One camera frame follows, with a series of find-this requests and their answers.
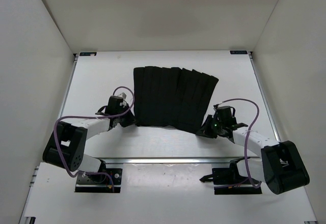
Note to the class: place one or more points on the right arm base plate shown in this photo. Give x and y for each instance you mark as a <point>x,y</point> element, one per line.
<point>227,182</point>

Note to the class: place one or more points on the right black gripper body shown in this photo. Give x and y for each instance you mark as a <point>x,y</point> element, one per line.
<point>213,127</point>

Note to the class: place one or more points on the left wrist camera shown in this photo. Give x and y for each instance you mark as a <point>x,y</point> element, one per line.
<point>124,102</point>

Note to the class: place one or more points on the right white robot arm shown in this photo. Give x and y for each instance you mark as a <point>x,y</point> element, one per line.
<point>277,164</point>

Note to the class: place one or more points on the blue corner label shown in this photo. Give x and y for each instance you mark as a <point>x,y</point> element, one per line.
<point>238,52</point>
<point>87,54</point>

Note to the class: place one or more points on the aluminium table edge rail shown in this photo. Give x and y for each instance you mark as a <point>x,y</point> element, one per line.
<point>166,160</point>

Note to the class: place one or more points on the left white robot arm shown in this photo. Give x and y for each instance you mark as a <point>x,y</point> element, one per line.
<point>66,145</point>

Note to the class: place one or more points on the right blue corner label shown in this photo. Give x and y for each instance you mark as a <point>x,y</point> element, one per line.
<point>238,52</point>

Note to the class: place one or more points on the left blue corner label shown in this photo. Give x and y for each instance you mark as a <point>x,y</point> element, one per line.
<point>87,54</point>

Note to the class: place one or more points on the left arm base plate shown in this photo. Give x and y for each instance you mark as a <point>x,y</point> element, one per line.
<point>100,183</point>

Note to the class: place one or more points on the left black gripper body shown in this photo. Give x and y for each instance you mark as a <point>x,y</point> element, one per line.
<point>126,119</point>

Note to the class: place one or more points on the black pleated skirt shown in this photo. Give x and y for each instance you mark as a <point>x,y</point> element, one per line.
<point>175,97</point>

